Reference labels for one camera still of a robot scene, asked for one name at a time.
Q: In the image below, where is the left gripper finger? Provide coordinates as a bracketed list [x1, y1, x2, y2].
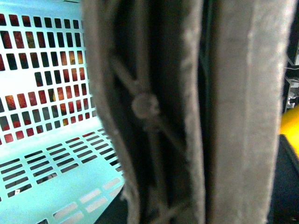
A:
[206, 0, 297, 224]

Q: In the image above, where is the brown basket handle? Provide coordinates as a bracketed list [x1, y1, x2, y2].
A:
[82, 0, 206, 224]

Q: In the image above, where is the yellow mango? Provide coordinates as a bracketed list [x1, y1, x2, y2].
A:
[280, 106, 299, 144]

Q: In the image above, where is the light teal plastic basket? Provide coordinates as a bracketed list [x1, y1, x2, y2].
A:
[0, 0, 124, 224]

